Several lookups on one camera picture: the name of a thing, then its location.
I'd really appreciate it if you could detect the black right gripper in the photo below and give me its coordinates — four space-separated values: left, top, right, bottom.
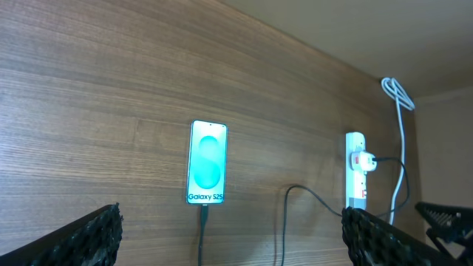
415 202 472 259

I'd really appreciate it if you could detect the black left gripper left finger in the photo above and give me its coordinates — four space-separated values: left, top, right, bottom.
1 203 123 266

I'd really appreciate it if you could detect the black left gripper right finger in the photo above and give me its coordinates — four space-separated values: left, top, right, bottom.
341 207 466 266

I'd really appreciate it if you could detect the black charging cable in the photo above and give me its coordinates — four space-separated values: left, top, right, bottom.
197 157 411 266

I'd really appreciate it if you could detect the Galaxy smartphone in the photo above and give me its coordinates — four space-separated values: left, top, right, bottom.
186 120 228 205

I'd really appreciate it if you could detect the white charger adapter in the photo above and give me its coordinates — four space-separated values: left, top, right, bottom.
350 151 378 172

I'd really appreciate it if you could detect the white power strip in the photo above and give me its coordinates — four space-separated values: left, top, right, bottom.
345 132 367 210

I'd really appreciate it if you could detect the white power strip cord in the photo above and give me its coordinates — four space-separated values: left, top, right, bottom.
380 76 416 226

